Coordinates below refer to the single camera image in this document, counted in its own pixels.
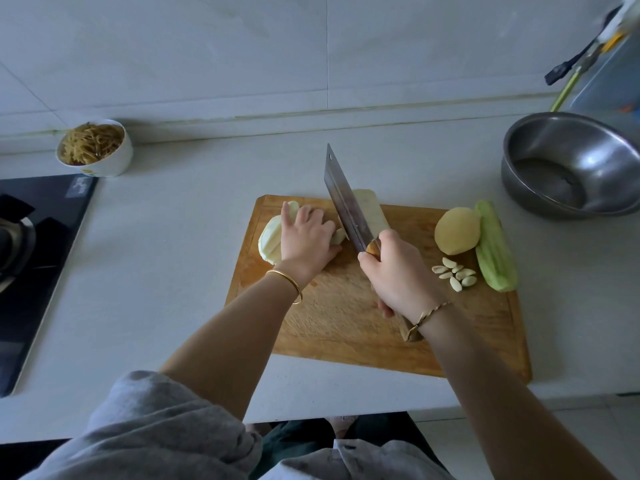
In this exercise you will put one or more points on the person's left hand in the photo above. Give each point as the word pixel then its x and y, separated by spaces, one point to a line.
pixel 308 245

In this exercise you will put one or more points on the person's right hand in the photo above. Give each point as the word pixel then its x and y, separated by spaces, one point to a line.
pixel 400 277

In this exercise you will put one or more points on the pale green cabbage vegetable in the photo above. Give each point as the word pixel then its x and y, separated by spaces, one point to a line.
pixel 268 243

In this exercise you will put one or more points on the pile of garlic cloves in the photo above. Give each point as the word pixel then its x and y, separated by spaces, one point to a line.
pixel 455 277

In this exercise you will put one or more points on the pile of white diced vegetable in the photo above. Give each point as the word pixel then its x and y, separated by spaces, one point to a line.
pixel 375 210

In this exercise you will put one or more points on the peeled yellow potato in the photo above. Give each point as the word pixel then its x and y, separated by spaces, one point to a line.
pixel 457 231

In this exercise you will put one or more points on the peeled green cucumber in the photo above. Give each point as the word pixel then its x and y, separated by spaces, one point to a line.
pixel 495 250

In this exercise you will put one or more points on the person's left forearm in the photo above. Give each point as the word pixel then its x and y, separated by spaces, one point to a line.
pixel 235 345

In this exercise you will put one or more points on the person's right forearm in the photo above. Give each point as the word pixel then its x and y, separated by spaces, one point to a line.
pixel 500 405

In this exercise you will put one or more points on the person's right foot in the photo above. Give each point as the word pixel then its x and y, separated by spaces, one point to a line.
pixel 340 425

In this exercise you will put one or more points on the gold bangle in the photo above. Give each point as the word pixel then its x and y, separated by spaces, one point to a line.
pixel 287 280

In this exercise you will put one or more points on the wooden cutting board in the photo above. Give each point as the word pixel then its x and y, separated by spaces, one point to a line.
pixel 330 325

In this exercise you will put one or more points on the dark green trousers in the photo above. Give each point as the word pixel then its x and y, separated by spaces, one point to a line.
pixel 290 440

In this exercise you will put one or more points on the white bowl of noodles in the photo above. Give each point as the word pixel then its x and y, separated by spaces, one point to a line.
pixel 93 145

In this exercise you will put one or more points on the white patterned garment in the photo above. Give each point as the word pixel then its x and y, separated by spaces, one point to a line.
pixel 150 425

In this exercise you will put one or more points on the deep stainless steel bowl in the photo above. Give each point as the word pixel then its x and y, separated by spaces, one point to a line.
pixel 600 145

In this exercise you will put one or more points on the black gas stove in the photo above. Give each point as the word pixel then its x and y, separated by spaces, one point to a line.
pixel 40 285

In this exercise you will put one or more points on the light blue plastic board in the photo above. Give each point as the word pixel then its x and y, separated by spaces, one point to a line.
pixel 610 90

